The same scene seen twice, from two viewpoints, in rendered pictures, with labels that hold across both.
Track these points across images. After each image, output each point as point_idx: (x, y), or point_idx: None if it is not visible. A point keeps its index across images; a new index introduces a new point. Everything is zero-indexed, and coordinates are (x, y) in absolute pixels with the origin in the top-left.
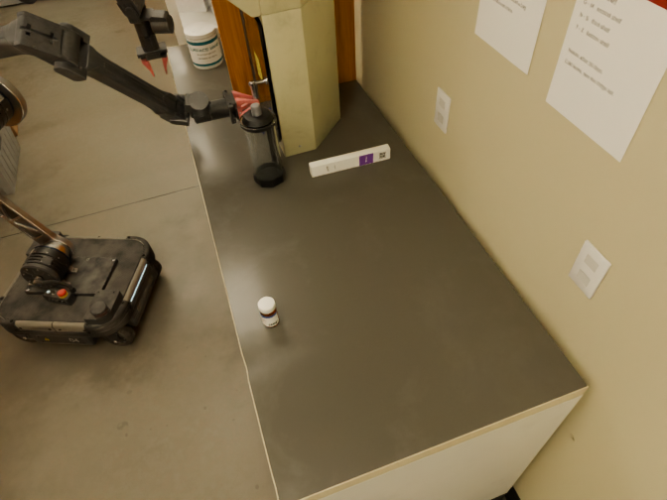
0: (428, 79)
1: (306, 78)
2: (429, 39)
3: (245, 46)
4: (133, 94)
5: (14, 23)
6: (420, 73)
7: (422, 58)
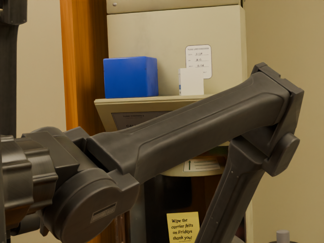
0: (317, 193)
1: (252, 215)
2: (309, 155)
3: (95, 238)
4: (234, 228)
5: (262, 75)
6: (298, 195)
7: (299, 178)
